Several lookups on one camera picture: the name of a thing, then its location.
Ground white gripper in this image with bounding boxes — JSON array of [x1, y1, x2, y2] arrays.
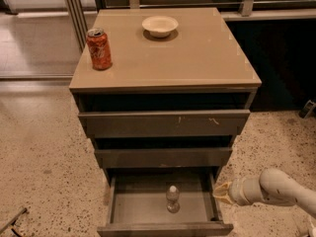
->
[[213, 178, 263, 205]]

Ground clear plastic water bottle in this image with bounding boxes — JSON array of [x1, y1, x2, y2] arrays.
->
[[166, 186, 180, 213]]

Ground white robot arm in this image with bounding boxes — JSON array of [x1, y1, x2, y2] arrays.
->
[[213, 168, 316, 217]]

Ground grey middle drawer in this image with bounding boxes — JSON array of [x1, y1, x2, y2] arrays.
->
[[95, 147, 232, 168]]

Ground grey drawer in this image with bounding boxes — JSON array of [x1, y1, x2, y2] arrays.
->
[[98, 173, 233, 237], [95, 147, 232, 168], [79, 110, 250, 138]]

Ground grey top drawer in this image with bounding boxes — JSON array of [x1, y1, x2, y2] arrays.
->
[[79, 110, 250, 138]]

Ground grey bottom drawer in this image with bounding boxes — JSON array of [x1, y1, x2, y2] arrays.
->
[[98, 173, 233, 237]]

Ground dark floor object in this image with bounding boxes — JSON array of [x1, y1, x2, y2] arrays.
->
[[298, 100, 316, 119]]

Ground white ceramic bowl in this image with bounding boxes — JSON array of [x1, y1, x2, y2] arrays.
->
[[142, 16, 179, 38]]

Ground orange soda can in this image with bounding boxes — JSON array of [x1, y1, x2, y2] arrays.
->
[[86, 28, 113, 70]]

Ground metal floor bracket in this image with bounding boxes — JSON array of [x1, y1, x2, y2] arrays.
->
[[0, 207, 28, 237]]

